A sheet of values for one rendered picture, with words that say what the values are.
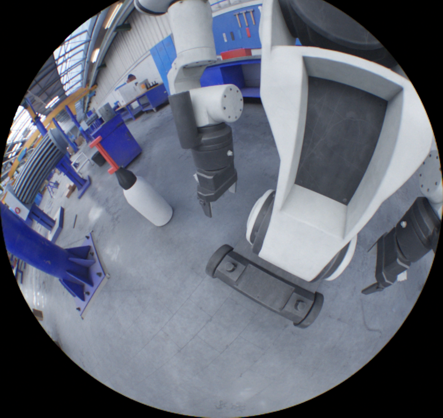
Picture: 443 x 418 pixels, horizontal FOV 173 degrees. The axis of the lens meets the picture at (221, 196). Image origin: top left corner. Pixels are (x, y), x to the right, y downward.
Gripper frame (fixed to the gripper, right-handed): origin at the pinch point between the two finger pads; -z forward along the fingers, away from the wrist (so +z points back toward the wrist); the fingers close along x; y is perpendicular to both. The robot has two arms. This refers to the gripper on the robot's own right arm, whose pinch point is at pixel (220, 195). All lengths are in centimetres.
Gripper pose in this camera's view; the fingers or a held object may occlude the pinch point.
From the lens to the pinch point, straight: 38.8
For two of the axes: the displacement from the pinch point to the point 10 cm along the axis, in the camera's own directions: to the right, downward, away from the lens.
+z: -1.2, -7.1, -6.9
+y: 7.8, 3.6, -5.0
